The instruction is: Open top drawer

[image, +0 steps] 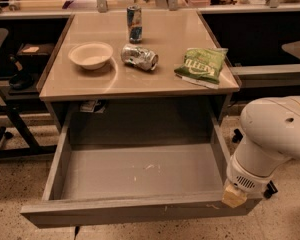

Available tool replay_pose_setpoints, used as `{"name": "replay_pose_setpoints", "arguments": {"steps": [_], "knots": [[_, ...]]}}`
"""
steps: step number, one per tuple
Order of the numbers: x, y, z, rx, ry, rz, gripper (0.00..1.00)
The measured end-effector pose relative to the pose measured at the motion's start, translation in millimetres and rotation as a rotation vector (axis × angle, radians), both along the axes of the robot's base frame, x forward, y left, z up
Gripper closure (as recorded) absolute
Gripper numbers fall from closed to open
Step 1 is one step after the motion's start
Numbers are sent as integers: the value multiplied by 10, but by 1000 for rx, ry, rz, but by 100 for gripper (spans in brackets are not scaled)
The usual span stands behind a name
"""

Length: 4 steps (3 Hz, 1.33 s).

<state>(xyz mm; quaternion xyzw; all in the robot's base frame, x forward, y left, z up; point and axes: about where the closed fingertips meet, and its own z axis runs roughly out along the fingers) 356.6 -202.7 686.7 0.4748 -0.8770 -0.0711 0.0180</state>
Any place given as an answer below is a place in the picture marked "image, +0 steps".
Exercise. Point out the crushed silver can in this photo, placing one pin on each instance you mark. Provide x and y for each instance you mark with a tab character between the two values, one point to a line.
139	57

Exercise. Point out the upright blue soda can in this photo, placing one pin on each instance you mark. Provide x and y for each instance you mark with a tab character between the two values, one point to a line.
134	23

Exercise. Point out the black round object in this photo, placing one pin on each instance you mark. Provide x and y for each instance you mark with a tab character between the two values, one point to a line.
21	81

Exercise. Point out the paper item inside drawer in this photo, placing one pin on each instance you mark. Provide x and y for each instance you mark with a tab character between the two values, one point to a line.
93	106

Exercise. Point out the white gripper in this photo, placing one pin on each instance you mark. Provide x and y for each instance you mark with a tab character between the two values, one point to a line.
246	175

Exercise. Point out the dark box on shelf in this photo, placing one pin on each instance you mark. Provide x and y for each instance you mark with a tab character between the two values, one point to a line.
35	53

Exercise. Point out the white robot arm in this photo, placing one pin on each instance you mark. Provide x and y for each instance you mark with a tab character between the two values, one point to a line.
271	137

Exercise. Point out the grey drawer cabinet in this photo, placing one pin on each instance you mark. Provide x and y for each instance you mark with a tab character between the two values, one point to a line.
168	33

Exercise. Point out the white paper bowl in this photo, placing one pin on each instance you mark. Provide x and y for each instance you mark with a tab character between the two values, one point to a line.
91	55

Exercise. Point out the grey top drawer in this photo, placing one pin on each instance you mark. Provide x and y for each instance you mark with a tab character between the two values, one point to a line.
139	160

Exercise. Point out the green chip bag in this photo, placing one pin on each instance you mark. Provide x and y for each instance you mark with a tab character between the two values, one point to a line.
202	66

